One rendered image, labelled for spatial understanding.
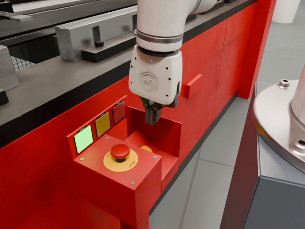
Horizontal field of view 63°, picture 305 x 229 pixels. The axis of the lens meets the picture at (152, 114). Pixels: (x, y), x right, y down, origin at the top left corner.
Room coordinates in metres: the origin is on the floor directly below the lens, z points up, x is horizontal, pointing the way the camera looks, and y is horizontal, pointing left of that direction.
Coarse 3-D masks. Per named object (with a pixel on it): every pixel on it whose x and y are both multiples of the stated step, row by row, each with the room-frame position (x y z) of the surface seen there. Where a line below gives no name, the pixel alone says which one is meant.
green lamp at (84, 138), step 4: (88, 128) 0.43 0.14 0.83; (80, 132) 0.41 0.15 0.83; (84, 132) 0.42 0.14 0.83; (88, 132) 0.43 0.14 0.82; (76, 136) 0.40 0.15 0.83; (80, 136) 0.41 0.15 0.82; (84, 136) 0.42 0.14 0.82; (88, 136) 0.43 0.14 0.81; (76, 140) 0.40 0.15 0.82; (80, 140) 0.41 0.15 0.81; (84, 140) 0.42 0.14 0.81; (88, 140) 0.43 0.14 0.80; (92, 140) 0.44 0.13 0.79; (76, 144) 0.40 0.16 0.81; (80, 144) 0.41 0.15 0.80; (84, 144) 0.42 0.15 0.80; (88, 144) 0.43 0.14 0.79; (80, 148) 0.41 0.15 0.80; (84, 148) 0.42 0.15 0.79
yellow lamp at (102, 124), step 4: (108, 112) 0.49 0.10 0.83; (104, 116) 0.48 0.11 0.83; (108, 116) 0.49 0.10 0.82; (96, 120) 0.46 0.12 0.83; (100, 120) 0.47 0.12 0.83; (104, 120) 0.48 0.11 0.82; (108, 120) 0.49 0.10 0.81; (96, 124) 0.45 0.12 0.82; (100, 124) 0.46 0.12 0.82; (104, 124) 0.48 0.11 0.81; (108, 124) 0.49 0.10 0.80; (96, 128) 0.45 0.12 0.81; (100, 128) 0.46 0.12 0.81; (104, 128) 0.47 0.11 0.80; (108, 128) 0.49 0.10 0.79; (100, 132) 0.46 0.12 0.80
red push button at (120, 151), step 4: (120, 144) 0.40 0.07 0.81; (124, 144) 0.40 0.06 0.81; (112, 148) 0.39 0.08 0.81; (116, 148) 0.39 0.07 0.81; (120, 148) 0.39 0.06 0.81; (124, 148) 0.39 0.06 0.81; (128, 148) 0.39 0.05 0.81; (112, 152) 0.38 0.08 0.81; (116, 152) 0.38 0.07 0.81; (120, 152) 0.38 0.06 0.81; (124, 152) 0.38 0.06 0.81; (128, 152) 0.38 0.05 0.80; (116, 156) 0.37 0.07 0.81; (120, 156) 0.37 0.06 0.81; (124, 156) 0.37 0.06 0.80; (116, 160) 0.38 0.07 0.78; (120, 160) 0.38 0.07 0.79; (124, 160) 0.38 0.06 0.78
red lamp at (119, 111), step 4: (120, 104) 0.53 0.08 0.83; (124, 104) 0.54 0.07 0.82; (116, 108) 0.52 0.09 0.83; (120, 108) 0.53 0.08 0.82; (124, 108) 0.54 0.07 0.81; (116, 112) 0.51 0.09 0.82; (120, 112) 0.53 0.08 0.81; (124, 112) 0.54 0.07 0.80; (116, 116) 0.51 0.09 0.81; (120, 116) 0.53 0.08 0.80; (116, 120) 0.51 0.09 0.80
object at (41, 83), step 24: (240, 0) 1.81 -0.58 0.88; (192, 24) 1.16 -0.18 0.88; (216, 24) 1.35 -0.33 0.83; (24, 72) 0.62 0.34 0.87; (48, 72) 0.62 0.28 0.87; (72, 72) 0.62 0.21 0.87; (96, 72) 0.62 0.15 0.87; (120, 72) 0.68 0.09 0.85; (24, 96) 0.49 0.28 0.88; (48, 96) 0.49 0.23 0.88; (72, 96) 0.52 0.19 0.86; (0, 120) 0.39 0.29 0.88; (24, 120) 0.42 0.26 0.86; (0, 144) 0.37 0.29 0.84
